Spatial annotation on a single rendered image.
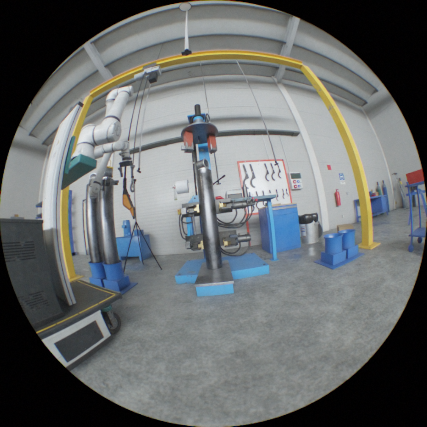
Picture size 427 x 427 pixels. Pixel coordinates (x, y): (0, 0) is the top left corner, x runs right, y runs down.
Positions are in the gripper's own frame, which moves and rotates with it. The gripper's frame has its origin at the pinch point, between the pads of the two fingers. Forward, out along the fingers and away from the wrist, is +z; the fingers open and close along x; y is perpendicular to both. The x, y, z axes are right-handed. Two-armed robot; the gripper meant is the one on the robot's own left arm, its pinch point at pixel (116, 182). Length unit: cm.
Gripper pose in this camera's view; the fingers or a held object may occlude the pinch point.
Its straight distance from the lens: 178.0
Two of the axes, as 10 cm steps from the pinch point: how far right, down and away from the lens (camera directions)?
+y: -1.2, -9.9, 0.6
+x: -6.8, 1.3, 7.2
